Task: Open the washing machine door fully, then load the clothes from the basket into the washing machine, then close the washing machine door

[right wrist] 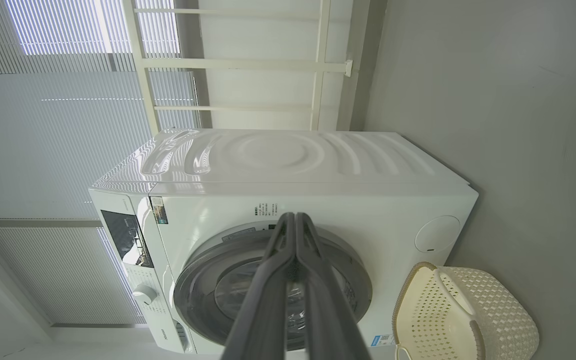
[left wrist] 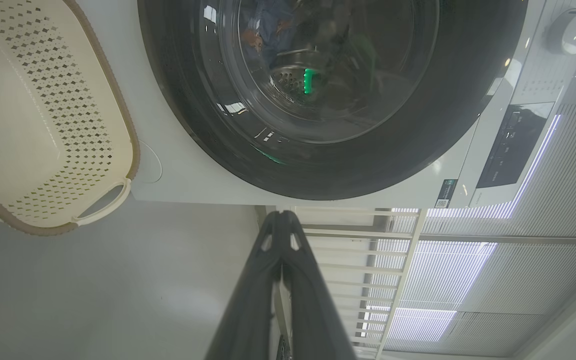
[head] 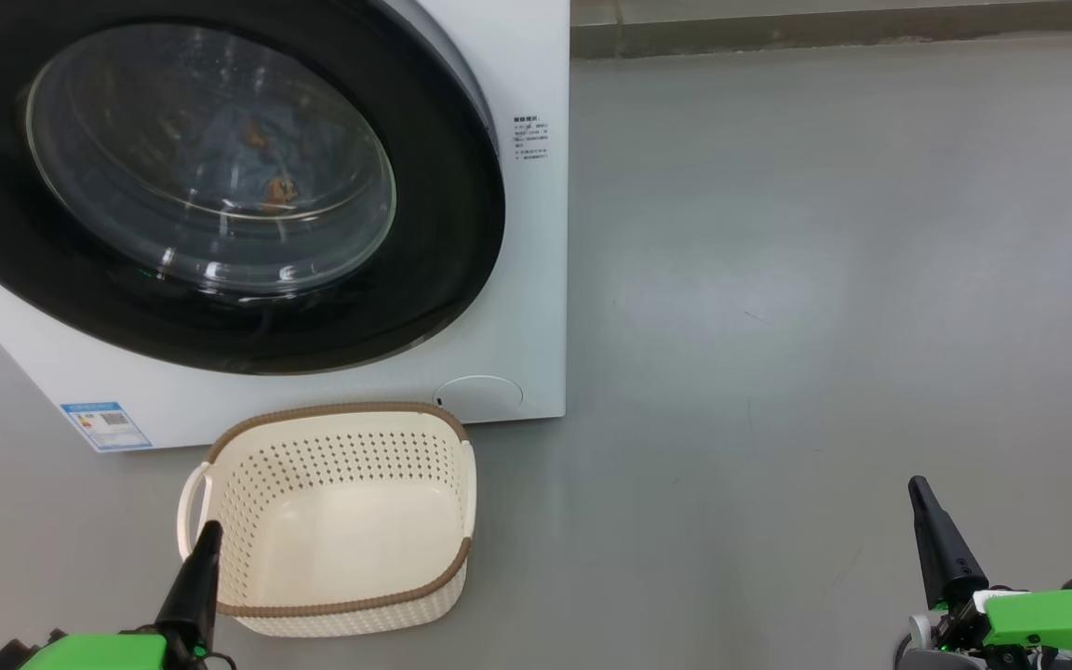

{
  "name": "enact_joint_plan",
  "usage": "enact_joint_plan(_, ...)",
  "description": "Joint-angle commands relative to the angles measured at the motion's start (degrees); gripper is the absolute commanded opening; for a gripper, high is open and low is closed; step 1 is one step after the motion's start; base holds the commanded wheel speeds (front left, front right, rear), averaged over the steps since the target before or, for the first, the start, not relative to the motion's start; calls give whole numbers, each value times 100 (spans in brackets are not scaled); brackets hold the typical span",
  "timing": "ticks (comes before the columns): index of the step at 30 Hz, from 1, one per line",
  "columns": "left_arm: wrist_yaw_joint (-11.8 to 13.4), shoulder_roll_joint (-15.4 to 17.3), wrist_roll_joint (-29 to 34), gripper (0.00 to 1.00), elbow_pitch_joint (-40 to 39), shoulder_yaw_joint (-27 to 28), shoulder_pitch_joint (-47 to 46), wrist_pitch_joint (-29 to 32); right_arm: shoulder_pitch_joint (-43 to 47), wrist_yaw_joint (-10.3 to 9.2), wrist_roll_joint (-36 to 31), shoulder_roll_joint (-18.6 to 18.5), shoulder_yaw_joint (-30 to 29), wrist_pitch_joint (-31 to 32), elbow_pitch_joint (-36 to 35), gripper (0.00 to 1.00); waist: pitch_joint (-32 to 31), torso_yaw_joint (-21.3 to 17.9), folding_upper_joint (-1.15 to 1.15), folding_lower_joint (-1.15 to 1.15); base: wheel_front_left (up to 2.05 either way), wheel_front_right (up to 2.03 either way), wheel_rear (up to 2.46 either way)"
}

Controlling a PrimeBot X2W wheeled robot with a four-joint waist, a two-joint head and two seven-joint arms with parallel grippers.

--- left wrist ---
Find perforated steel washer drum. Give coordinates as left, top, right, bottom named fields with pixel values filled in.
left=268, top=47, right=319, bottom=101

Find white front-load washing machine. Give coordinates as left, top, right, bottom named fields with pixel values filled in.
left=75, top=0, right=576, bottom=210

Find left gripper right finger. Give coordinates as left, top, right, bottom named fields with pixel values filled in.
left=282, top=211, right=359, bottom=360

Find white window blinds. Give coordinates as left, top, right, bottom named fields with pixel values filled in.
left=358, top=105, right=576, bottom=358

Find silver washer control knob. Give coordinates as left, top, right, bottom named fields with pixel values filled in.
left=545, top=7, right=576, bottom=56

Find round white filter cover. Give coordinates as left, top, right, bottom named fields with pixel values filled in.
left=135, top=140, right=163, bottom=184

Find black-rimmed glass washer door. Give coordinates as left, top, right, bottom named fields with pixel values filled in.
left=137, top=0, right=529, bottom=201

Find blue patterned clothes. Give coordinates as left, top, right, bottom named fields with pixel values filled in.
left=240, top=0, right=299, bottom=57

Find small printed text sticker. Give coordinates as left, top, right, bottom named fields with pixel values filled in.
left=435, top=179, right=456, bottom=209

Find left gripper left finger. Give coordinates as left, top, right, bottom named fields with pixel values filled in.
left=203, top=210, right=285, bottom=360

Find cream perforated laundry basket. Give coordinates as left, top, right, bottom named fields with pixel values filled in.
left=0, top=0, right=141, bottom=237

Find black washer control panel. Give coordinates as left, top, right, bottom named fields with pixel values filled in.
left=475, top=102, right=555, bottom=189

